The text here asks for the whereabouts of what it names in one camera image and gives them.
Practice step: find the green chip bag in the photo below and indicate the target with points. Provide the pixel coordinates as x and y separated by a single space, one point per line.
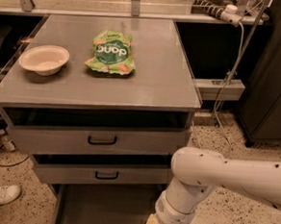
111 54

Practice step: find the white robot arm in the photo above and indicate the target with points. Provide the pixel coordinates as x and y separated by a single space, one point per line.
197 172

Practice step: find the dark cabinet at right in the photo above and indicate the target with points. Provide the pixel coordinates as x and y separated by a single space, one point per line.
259 109

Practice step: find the middle grey drawer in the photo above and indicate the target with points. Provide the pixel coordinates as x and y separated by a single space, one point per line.
103 169

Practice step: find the grey drawer cabinet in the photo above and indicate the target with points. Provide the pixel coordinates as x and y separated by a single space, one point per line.
162 80

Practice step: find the grey metal beam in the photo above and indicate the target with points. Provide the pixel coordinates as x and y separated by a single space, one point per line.
216 89

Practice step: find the top grey drawer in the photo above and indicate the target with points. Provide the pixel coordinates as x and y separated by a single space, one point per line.
98 132

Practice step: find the bottom grey drawer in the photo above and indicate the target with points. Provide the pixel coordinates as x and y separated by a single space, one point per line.
106 204

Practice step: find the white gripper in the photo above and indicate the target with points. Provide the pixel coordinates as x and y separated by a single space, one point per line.
174 215

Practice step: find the grey drawer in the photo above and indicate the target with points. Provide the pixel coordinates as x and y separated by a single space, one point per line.
103 169
98 132
106 204

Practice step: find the white paper bowl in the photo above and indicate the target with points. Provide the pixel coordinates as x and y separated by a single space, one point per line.
44 60

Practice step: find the white power strip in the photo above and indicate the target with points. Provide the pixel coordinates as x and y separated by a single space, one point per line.
227 14

